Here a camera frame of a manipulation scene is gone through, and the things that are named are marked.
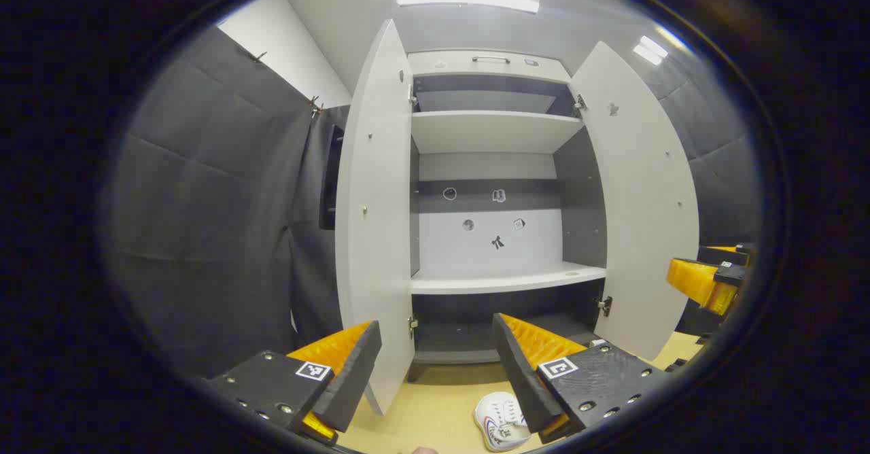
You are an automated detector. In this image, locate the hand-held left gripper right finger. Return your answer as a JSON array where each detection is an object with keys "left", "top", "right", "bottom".
[{"left": 491, "top": 313, "right": 672, "bottom": 445}]

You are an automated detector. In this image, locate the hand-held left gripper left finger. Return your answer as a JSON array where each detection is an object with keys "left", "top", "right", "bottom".
[{"left": 206, "top": 319, "right": 383, "bottom": 447}]

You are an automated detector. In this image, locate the white striped shoe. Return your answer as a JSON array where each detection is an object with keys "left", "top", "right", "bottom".
[{"left": 474, "top": 391, "right": 532, "bottom": 452}]

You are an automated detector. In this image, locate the grey shoe cabinet door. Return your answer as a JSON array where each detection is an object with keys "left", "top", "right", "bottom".
[
  {"left": 335, "top": 19, "right": 417, "bottom": 415},
  {"left": 570, "top": 41, "right": 701, "bottom": 361}
]

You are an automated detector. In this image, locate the small ceiling light panel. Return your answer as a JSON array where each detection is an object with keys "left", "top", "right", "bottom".
[{"left": 633, "top": 35, "right": 670, "bottom": 66}]

